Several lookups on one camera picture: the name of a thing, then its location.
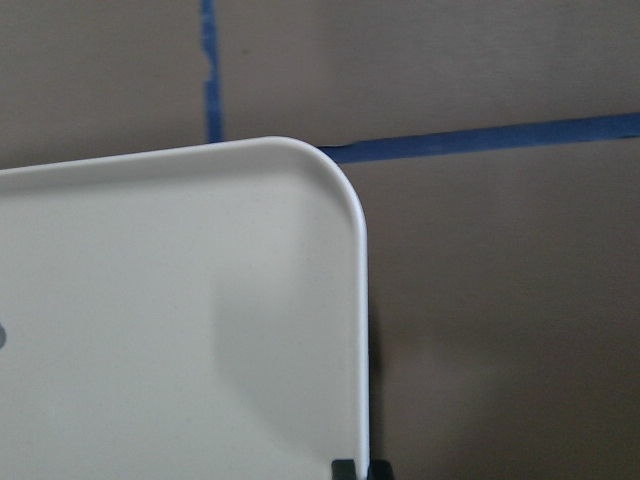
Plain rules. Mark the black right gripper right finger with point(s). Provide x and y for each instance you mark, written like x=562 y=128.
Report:
x=380 y=469

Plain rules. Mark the cream rabbit tray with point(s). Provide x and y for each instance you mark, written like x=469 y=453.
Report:
x=193 y=313

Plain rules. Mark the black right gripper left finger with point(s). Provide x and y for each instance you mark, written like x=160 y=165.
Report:
x=343 y=469

